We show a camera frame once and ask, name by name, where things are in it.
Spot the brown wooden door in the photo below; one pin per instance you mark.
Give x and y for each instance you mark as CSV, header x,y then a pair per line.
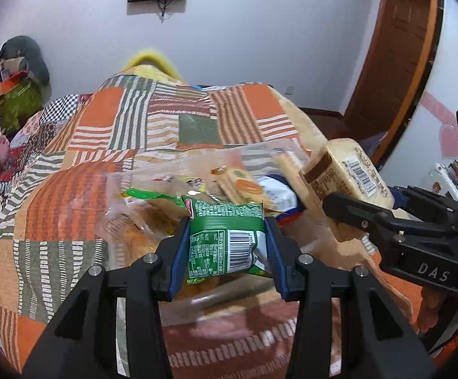
x,y
395,47

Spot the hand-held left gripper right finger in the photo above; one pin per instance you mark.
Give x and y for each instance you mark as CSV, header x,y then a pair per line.
x,y
278,260

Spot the checked patterned quilt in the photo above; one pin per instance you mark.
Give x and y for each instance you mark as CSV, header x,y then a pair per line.
x,y
55,110

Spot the wooden wardrobe with white doors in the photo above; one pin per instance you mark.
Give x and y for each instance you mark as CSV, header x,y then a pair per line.
x,y
446,67

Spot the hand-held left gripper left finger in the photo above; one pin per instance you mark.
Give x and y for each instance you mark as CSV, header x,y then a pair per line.
x,y
179,260

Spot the orange green patchwork blanket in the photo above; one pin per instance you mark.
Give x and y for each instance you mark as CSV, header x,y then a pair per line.
x,y
94,126

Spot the green snack packet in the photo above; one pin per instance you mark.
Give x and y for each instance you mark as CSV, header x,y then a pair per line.
x,y
221,244
150,195

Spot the blue and white chips bag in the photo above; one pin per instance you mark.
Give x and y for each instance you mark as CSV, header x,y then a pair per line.
x,y
280,199

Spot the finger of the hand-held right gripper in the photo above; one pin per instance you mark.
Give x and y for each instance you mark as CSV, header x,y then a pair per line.
x,y
351,211
430,207

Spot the person's right hand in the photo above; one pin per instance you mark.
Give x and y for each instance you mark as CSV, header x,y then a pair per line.
x,y
431,308

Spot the grey clothes pile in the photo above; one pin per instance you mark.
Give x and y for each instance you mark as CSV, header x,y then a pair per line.
x,y
23,47

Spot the orange cardboard box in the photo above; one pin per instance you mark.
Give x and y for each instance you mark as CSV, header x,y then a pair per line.
x,y
8,87

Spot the green bag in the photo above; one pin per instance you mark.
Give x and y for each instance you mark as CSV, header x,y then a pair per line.
x,y
19,102

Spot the orange label biscuit packet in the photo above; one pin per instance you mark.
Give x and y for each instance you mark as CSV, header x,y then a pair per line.
x,y
241,183

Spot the sliced bread loaf packet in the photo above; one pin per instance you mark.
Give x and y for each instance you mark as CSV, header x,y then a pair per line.
x,y
343,169

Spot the yellow pillow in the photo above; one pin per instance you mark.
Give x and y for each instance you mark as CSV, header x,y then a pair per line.
x,y
150,57

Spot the clear plastic container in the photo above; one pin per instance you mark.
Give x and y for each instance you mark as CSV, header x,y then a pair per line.
x,y
150,173

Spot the white wall socket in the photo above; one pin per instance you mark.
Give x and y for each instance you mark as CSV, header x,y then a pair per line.
x,y
288,90

